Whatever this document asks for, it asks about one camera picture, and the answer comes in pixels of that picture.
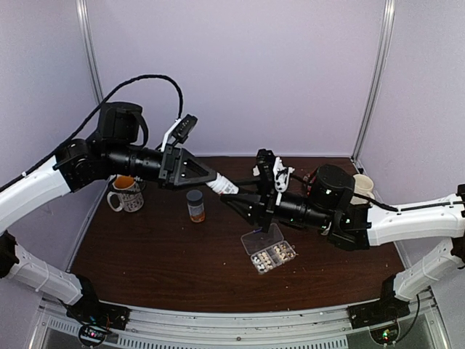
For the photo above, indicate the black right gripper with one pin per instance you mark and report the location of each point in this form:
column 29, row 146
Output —
column 261, row 211

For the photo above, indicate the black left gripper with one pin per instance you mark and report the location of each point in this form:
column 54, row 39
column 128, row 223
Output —
column 173, row 156

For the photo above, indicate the grey capped pill bottle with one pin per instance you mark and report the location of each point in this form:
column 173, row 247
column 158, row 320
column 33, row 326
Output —
column 195, row 206

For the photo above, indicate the small white capped bottle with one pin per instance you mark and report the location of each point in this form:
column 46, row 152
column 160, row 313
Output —
column 223, row 186

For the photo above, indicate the clear plastic pill organizer box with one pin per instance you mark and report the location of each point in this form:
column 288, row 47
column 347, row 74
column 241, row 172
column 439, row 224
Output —
column 267, row 250

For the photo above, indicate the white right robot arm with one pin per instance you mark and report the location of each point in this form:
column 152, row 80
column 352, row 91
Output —
column 355, row 221

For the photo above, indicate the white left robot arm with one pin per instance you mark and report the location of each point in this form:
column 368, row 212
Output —
column 73, row 166

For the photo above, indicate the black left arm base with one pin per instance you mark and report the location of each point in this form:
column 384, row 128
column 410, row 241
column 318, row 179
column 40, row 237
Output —
column 97, row 318

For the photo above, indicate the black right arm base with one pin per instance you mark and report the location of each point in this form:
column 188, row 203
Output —
column 387, row 308

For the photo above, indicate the patterned mug with orange interior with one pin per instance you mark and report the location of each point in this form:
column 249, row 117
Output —
column 124, row 194

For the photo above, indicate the red floral plate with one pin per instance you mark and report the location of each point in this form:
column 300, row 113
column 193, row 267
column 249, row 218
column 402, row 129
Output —
column 308, row 182

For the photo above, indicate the cream ribbed mug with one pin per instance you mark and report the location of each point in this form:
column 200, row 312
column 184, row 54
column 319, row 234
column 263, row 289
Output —
column 363, row 186

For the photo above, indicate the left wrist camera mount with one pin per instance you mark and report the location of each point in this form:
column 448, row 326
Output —
column 178, row 132

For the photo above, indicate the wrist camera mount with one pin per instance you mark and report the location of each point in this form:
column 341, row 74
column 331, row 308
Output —
column 178, row 132
column 274, row 176

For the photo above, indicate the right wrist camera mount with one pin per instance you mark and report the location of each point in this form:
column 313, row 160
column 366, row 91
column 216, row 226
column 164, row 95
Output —
column 274, row 176

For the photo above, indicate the aluminium front rail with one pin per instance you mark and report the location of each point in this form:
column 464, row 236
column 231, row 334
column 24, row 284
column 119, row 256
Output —
column 315, row 328

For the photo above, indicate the left aluminium frame post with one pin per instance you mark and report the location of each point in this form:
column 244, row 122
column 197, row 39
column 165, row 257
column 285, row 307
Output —
column 86, row 33

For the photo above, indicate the aluminium frame post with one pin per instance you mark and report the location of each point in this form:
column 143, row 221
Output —
column 385, row 39
column 86, row 33

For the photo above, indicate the right aluminium frame post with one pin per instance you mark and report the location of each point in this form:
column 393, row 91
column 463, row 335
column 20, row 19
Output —
column 385, row 39

